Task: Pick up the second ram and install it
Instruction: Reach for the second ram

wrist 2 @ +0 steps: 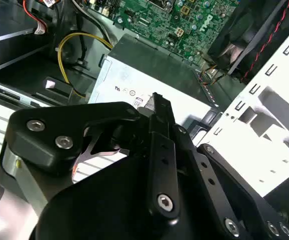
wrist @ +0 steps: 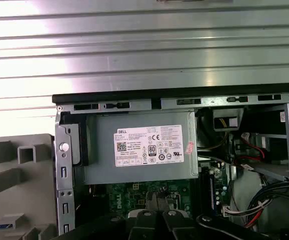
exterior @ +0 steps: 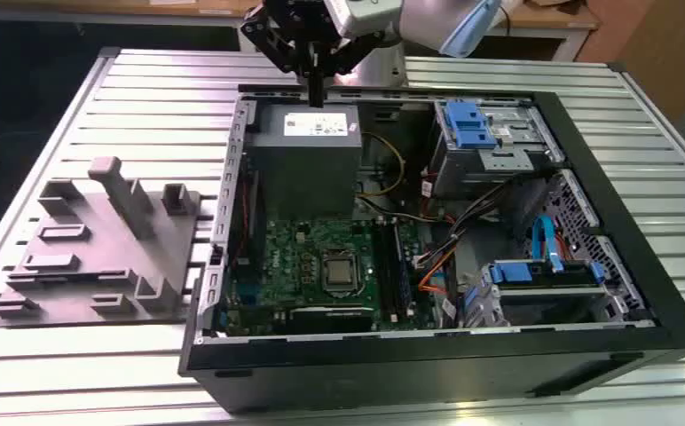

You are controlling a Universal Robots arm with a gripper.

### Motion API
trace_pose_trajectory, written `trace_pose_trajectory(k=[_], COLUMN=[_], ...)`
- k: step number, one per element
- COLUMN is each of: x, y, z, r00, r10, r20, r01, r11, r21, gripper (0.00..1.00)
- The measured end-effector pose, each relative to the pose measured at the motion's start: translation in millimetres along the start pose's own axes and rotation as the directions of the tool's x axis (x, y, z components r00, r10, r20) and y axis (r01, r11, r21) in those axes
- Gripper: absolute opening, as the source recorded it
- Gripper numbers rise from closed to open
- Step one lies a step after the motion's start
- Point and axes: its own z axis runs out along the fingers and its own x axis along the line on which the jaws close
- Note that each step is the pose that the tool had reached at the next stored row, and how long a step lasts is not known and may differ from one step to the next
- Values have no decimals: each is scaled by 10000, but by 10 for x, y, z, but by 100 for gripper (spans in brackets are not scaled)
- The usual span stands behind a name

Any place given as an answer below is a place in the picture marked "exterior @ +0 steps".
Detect blue drive carrier latch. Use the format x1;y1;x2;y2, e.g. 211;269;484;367
446;101;496;150

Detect black graphics card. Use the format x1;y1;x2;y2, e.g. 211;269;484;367
285;303;374;335

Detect black open PC case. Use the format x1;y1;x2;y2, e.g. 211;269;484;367
176;86;685;414

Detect RAM slot white clips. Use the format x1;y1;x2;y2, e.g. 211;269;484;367
382;217;407;321

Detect blue SATA cable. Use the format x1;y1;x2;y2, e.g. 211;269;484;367
530;216;567;272

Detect wooden cabinet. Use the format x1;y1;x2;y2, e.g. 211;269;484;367
575;0;685;121

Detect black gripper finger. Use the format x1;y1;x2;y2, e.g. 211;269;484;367
240;12;319;109
316;33;382;109

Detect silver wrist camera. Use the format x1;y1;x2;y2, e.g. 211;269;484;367
321;0;376;40

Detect wooden desk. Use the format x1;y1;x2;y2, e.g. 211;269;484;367
0;0;602;63

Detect grey parts rack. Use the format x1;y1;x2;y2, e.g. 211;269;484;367
0;155;216;332

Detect metal drive cage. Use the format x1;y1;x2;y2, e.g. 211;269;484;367
430;98;563;203
478;256;658;332

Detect black cable bundle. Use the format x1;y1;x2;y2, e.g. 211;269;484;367
416;175;536;267

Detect green motherboard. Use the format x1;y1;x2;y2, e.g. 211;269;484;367
223;216;442;335

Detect blue carrier hard disk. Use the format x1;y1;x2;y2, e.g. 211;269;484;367
483;259;610;294

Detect yellow power wire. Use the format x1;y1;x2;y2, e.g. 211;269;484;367
356;131;406;197

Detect grey power supply unit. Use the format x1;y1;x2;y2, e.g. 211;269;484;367
247;104;361;221

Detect pale blue teach pendant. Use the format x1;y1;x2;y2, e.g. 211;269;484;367
439;0;504;59

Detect orange red wire bundle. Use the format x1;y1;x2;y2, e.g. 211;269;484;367
416;264;459;294

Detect black CPU socket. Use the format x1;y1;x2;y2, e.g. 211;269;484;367
316;246;365;300

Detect silver CPU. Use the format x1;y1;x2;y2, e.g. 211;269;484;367
323;258;357;286

